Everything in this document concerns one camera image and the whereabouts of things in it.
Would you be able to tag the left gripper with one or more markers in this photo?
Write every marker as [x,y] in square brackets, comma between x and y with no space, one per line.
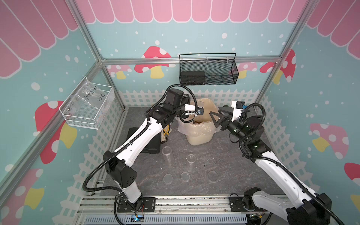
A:
[180,115]

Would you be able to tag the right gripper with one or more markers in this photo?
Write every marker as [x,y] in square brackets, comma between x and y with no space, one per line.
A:
[225,120]

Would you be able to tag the clear tea jar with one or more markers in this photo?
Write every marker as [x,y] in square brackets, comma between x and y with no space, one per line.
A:
[204,117]
[167,155]
[191,159]

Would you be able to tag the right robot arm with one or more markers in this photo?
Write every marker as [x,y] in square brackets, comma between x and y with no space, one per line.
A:
[303,205]

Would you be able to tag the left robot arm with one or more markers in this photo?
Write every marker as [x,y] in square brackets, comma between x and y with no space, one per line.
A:
[109,156]

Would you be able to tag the clear plastic bin liner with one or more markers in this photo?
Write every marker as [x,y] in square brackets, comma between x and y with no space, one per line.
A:
[182,128]

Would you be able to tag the white yellow work gloves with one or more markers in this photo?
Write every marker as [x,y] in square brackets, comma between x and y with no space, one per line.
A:
[165,133]

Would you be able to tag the beige trash bin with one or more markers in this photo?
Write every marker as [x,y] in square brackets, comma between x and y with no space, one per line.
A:
[199,139]

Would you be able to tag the black box in basket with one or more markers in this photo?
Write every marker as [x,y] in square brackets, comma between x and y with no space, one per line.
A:
[192,78]

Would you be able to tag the clear plastic bag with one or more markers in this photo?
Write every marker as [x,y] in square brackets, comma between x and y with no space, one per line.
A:
[95,101]

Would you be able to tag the black wire mesh basket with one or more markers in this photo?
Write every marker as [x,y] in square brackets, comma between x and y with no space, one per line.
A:
[219,68]

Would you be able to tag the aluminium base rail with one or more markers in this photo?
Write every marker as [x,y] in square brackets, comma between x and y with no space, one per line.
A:
[167,210]

